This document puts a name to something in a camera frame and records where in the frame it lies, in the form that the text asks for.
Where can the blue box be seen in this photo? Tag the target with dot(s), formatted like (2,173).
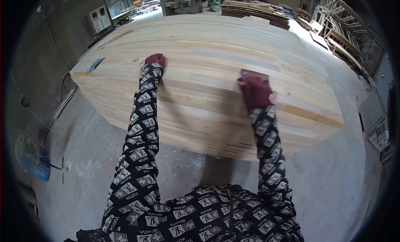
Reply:
(41,167)

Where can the person's left hand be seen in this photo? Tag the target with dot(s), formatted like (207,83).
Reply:
(155,59)

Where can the wooden frame rack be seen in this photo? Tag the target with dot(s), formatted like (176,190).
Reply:
(342,33)

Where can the grey machine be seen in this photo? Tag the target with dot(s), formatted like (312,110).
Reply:
(375,120)

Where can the pile of dark wood planks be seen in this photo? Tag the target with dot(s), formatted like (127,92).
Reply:
(256,11)

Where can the person's right fingers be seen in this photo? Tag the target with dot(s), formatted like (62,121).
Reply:
(253,75)

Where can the thin wooden strip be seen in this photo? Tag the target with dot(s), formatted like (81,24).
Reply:
(115,39)

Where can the green sack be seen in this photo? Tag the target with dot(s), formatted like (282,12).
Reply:
(215,6)

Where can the person's body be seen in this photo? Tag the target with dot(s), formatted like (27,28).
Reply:
(200,215)

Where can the person's left fingers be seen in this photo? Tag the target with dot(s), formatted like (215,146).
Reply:
(155,57)

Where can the white cabinet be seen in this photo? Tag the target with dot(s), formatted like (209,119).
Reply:
(98,19)

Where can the person's right hand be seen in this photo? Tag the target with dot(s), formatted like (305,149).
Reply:
(255,89)

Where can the standing electric fan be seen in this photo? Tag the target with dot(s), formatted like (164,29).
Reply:
(31,156)

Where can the stack of wooden boards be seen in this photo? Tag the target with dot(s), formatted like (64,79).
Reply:
(206,86)

